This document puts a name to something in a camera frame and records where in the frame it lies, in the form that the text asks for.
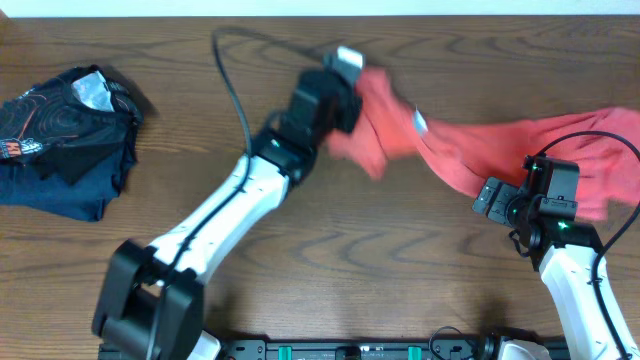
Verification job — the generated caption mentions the red t-shirt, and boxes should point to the red t-shirt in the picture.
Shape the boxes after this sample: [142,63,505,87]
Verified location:
[326,68,639,220]

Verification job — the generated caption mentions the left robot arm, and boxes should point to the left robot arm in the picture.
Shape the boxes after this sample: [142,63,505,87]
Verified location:
[91,67,362,359]

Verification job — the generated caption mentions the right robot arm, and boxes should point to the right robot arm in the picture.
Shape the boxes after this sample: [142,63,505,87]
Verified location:
[472,156,639,359]

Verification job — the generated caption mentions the navy blue folded garment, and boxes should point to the navy blue folded garment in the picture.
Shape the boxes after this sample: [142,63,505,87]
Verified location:
[1,146,136,222]

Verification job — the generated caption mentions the black graphic t-shirt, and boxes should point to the black graphic t-shirt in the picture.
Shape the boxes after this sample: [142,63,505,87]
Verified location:
[1,65,143,184]

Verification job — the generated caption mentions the small black cable loop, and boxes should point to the small black cable loop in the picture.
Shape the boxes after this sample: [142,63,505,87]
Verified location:
[427,325,476,360]

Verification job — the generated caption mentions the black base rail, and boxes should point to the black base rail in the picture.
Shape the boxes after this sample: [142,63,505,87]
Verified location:
[217,338,498,360]

